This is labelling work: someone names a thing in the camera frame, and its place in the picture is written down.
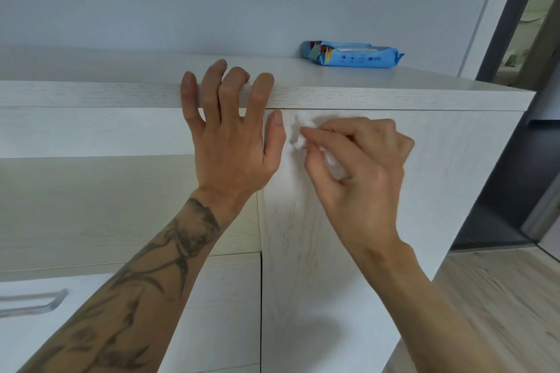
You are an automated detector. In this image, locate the person's right hand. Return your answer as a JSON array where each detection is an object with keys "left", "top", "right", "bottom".
[{"left": 299, "top": 117, "right": 417, "bottom": 265}]

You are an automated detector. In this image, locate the person's left hand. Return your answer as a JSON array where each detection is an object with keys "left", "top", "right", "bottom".
[{"left": 180, "top": 58, "right": 288, "bottom": 225}]

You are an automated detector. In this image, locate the white stained wipe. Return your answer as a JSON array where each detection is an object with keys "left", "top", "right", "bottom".
[{"left": 290, "top": 114, "right": 349, "bottom": 181}]

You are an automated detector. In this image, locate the white wooden cabinet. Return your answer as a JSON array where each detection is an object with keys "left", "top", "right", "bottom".
[{"left": 0, "top": 45, "right": 537, "bottom": 373}]

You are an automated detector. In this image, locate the blue wipes pack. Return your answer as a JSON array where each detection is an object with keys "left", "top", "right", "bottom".
[{"left": 302, "top": 40, "right": 405, "bottom": 69}]

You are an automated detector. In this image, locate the grey drawer handle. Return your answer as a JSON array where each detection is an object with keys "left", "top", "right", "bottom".
[{"left": 0, "top": 288, "right": 69, "bottom": 319}]

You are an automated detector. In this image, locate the person's left forearm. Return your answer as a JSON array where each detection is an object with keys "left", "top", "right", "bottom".
[{"left": 17, "top": 193, "right": 246, "bottom": 373}]

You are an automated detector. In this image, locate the white cabinet door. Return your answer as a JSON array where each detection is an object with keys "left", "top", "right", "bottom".
[{"left": 261, "top": 108, "right": 526, "bottom": 373}]

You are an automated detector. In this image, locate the white door frame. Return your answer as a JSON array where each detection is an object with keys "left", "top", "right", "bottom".
[{"left": 457, "top": 0, "right": 530, "bottom": 80}]

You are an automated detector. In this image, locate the dark grey door frame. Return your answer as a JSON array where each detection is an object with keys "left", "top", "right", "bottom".
[{"left": 475, "top": 0, "right": 548, "bottom": 83}]

